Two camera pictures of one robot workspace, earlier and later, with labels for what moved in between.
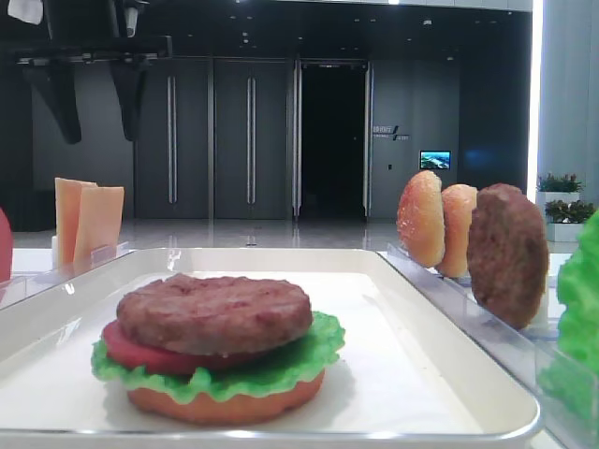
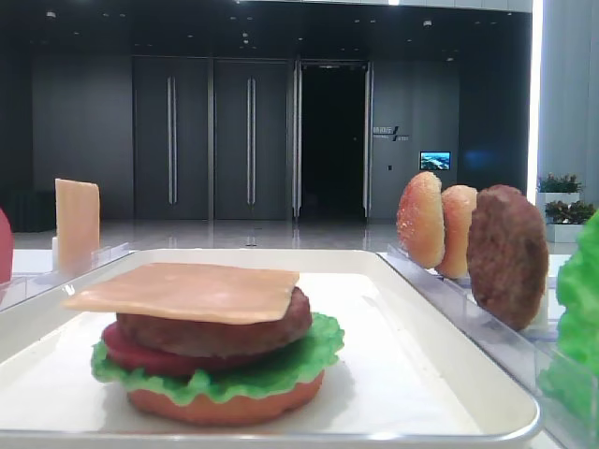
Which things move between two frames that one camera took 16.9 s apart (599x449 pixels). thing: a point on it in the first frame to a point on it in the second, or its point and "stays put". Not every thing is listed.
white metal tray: [405, 373] stays put
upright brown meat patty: [507, 251] stays put
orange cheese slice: [99, 220] to [199, 292]
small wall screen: [435, 159] stays put
